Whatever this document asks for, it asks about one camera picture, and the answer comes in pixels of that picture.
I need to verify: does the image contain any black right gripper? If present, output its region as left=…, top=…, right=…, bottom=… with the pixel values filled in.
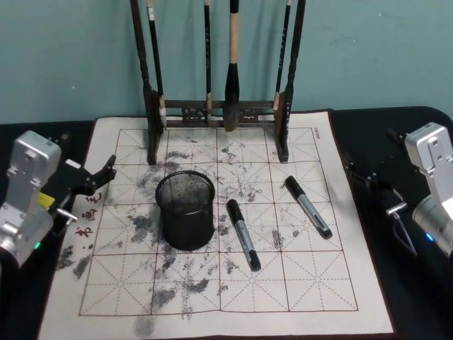
left=344, top=154, right=408, bottom=217

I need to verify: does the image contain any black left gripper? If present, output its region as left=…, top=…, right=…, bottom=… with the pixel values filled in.
left=41, top=154, right=118, bottom=236

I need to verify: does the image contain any black grey marker pen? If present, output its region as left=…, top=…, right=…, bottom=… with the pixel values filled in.
left=285, top=175, right=334, bottom=240
left=226, top=198, right=263, bottom=273

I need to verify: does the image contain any dark wooden brush rack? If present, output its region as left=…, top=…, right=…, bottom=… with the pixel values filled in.
left=129, top=0, right=307, bottom=166

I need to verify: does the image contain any black mesh pen holder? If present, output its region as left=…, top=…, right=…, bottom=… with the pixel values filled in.
left=154, top=170, right=217, bottom=252

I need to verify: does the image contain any cream calligraphy practice mat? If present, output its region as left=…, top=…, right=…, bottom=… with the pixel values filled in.
left=37, top=108, right=398, bottom=340

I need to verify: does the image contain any thin black white-tipped brush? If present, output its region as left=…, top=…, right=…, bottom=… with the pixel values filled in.
left=146, top=0, right=168, bottom=130

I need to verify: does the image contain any black table cloth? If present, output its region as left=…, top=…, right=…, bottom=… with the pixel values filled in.
left=0, top=106, right=453, bottom=340

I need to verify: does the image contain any left gripper cable silver plug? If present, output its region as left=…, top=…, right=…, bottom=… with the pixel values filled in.
left=52, top=208, right=79, bottom=237

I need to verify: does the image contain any gripper cable silver plug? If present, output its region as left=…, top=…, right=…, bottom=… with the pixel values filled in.
left=52, top=208, right=79, bottom=237
left=386, top=203, right=420, bottom=256

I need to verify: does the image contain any right gripper cable silver plug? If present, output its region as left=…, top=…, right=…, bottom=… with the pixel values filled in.
left=386, top=203, right=420, bottom=256

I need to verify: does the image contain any large tan-handled calligraphy brush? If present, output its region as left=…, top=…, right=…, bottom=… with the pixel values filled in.
left=223, top=0, right=243, bottom=133

